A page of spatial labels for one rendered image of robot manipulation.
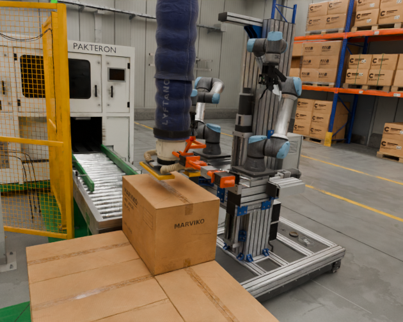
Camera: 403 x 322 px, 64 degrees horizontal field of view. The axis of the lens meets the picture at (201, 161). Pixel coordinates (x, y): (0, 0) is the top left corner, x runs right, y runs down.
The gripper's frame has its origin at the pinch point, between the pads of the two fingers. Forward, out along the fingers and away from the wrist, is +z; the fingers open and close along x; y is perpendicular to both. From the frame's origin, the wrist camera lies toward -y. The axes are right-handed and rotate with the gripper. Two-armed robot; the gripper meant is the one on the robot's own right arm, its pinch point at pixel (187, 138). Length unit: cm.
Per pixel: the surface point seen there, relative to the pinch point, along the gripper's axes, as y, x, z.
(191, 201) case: 57, -25, 24
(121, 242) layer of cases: 17, -53, 64
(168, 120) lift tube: 38, -32, -19
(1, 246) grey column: -75, -126, 99
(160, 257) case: 59, -43, 53
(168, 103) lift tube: 38, -33, -28
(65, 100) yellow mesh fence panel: -81, -72, -18
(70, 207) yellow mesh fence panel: -81, -72, 76
